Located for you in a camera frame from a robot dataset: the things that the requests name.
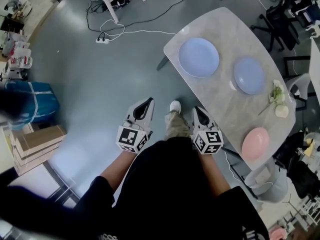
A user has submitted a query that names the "black bag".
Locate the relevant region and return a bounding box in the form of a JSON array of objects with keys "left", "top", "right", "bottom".
[{"left": 272, "top": 131, "right": 320, "bottom": 200}]

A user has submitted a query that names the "grey upholstered chair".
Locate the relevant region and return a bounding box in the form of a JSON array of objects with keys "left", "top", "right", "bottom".
[{"left": 244, "top": 158, "right": 289, "bottom": 204}]

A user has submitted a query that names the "person's black top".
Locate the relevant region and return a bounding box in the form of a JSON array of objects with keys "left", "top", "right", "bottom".
[{"left": 0, "top": 135, "right": 270, "bottom": 240}]

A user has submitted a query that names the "pack of water bottles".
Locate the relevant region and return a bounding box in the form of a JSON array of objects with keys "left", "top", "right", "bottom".
[{"left": 1, "top": 39, "right": 34, "bottom": 70}]

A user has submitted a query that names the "person's camouflage trouser leg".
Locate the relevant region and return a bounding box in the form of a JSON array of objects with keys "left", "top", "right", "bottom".
[{"left": 164, "top": 109, "right": 193, "bottom": 142}]

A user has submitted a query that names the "dark table leg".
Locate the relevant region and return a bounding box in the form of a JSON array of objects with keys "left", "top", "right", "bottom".
[{"left": 156, "top": 54, "right": 171, "bottom": 72}]

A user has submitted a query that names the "white floor cable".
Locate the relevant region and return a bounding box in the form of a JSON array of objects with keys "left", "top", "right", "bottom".
[{"left": 99, "top": 18, "right": 177, "bottom": 43}]

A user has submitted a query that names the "stack of cardboard boxes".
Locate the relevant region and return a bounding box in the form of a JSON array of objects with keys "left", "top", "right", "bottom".
[{"left": 9, "top": 124, "right": 68, "bottom": 177}]

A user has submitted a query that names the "person's left forearm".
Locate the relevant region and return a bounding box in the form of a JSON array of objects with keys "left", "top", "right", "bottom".
[{"left": 99, "top": 150, "right": 139, "bottom": 192}]

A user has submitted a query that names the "white wooden table frame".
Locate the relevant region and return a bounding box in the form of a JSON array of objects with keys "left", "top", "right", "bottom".
[{"left": 70, "top": 0, "right": 147, "bottom": 24}]

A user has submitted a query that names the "person's white shoe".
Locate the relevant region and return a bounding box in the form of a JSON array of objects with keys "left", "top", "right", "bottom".
[{"left": 169, "top": 99, "right": 182, "bottom": 115}]

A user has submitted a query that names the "small blue plate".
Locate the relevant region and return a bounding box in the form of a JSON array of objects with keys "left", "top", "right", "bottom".
[{"left": 233, "top": 56, "right": 267, "bottom": 96}]

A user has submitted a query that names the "black office chair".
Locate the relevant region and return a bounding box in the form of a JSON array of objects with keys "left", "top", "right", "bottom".
[{"left": 250, "top": 0, "right": 301, "bottom": 52}]

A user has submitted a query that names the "person's right forearm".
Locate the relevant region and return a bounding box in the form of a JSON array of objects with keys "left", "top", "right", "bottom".
[{"left": 199, "top": 153, "right": 232, "bottom": 199}]

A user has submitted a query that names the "white flower sprig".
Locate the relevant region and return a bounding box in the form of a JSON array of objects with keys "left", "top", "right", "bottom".
[{"left": 258, "top": 79, "right": 286, "bottom": 116}]

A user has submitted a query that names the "large blue plate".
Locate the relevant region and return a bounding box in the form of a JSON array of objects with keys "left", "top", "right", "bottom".
[{"left": 177, "top": 37, "right": 220, "bottom": 79}]

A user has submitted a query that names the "white desk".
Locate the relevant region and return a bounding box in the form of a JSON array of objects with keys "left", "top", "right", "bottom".
[{"left": 308, "top": 33, "right": 320, "bottom": 96}]

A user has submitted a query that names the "cream round vase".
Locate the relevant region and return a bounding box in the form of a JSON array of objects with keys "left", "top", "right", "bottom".
[{"left": 274, "top": 104, "right": 289, "bottom": 119}]

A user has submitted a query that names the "blue woven bag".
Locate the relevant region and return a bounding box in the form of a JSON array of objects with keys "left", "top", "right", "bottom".
[{"left": 4, "top": 80, "right": 61, "bottom": 125}]

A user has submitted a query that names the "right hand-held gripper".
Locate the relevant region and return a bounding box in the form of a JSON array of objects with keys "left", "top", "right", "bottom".
[{"left": 191, "top": 105, "right": 224, "bottom": 156}]

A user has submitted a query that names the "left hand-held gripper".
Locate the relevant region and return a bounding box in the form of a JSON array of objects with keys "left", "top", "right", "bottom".
[{"left": 116, "top": 97, "right": 155, "bottom": 155}]

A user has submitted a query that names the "black floor cable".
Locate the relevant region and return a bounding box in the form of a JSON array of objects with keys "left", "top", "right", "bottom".
[{"left": 85, "top": 0, "right": 191, "bottom": 40}]

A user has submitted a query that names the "pink round object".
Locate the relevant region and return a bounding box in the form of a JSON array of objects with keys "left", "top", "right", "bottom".
[{"left": 267, "top": 227, "right": 289, "bottom": 240}]

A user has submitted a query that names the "pink plate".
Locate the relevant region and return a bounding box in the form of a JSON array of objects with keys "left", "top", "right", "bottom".
[{"left": 241, "top": 126, "right": 271, "bottom": 163}]

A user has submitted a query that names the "white plastic chair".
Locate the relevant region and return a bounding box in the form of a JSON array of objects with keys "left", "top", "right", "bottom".
[{"left": 284, "top": 73, "right": 313, "bottom": 110}]

